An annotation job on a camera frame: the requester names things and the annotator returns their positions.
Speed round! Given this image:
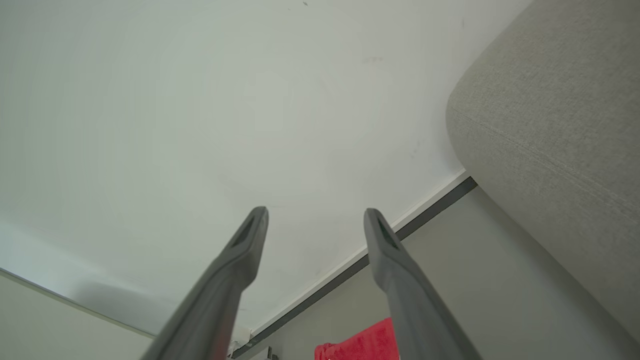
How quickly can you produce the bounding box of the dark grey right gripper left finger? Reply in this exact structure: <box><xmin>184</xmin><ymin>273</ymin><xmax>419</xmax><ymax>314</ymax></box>
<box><xmin>140</xmin><ymin>206</ymin><xmax>270</xmax><ymax>360</ymax></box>

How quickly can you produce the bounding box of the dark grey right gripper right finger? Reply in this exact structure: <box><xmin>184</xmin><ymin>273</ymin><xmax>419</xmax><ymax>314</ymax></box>
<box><xmin>363</xmin><ymin>208</ymin><xmax>482</xmax><ymax>360</ymax></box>

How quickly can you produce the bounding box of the red clothing item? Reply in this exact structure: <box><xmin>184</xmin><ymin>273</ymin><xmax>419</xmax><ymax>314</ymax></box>
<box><xmin>314</xmin><ymin>317</ymin><xmax>400</xmax><ymax>360</ymax></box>

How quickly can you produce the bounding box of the dark grey skirting strip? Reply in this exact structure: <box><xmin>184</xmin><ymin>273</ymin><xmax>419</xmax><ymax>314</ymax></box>
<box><xmin>231</xmin><ymin>176</ymin><xmax>478</xmax><ymax>360</ymax></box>

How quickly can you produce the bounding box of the grey fabric sofa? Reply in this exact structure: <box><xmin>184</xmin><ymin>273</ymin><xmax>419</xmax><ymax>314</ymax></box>
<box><xmin>445</xmin><ymin>0</ymin><xmax>640</xmax><ymax>344</ymax></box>

